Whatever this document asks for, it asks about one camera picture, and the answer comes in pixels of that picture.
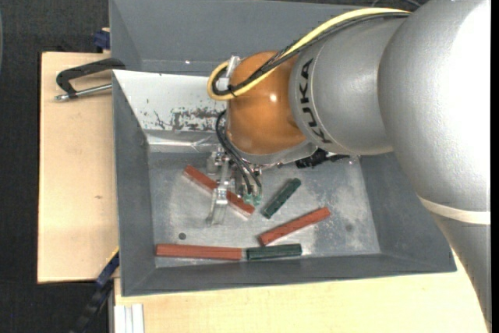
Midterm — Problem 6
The grey metal bin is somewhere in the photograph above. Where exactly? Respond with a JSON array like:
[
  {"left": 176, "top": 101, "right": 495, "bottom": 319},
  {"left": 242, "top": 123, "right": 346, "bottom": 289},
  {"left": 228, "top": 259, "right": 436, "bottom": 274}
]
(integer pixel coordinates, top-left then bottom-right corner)
[{"left": 108, "top": 0, "right": 458, "bottom": 297}]

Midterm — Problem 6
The red-brown flat block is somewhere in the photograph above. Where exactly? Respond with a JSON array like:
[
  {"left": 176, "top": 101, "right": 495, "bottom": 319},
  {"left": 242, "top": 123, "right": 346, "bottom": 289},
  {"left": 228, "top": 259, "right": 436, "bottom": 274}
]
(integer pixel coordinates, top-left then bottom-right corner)
[
  {"left": 155, "top": 243, "right": 244, "bottom": 262},
  {"left": 182, "top": 165, "right": 257, "bottom": 216},
  {"left": 257, "top": 207, "right": 332, "bottom": 247}
]

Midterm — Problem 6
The pale wood flat board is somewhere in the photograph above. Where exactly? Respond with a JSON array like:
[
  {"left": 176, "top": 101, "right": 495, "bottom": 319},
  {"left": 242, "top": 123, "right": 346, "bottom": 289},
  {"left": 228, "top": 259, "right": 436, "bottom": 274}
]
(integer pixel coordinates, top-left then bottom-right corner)
[{"left": 37, "top": 51, "right": 120, "bottom": 284}]

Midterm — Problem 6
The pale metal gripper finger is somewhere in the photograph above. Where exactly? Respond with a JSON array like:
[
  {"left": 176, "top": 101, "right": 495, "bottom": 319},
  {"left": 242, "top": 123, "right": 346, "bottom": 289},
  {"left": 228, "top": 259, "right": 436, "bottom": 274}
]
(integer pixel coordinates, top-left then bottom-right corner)
[
  {"left": 205, "top": 188, "right": 225, "bottom": 227},
  {"left": 216, "top": 198, "right": 230, "bottom": 225}
]

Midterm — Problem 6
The black cylinder on white bracket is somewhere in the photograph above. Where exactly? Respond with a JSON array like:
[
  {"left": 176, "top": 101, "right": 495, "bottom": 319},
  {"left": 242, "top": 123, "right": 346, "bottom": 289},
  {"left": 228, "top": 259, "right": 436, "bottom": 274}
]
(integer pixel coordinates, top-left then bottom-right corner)
[{"left": 278, "top": 148, "right": 360, "bottom": 170}]

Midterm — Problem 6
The dark green flat block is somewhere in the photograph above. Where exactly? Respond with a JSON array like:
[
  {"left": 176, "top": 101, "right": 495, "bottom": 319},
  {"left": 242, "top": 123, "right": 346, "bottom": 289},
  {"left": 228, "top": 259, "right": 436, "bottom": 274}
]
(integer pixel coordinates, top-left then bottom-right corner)
[
  {"left": 260, "top": 177, "right": 303, "bottom": 220},
  {"left": 245, "top": 243, "right": 303, "bottom": 262}
]

